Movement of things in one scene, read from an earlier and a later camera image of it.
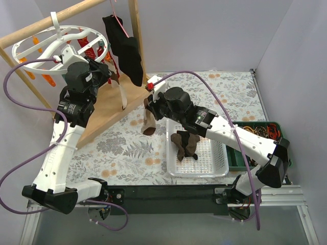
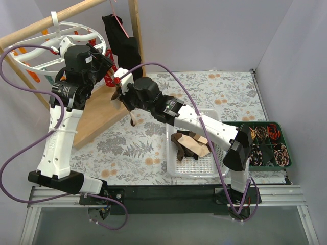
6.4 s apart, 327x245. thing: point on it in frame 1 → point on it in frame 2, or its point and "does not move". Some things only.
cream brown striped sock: (148, 125) → (202, 139)
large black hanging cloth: (126, 49) does not move
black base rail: (171, 199) does not move
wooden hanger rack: (113, 102) does not move
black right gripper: (152, 107) → (125, 96)
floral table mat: (119, 153) does not move
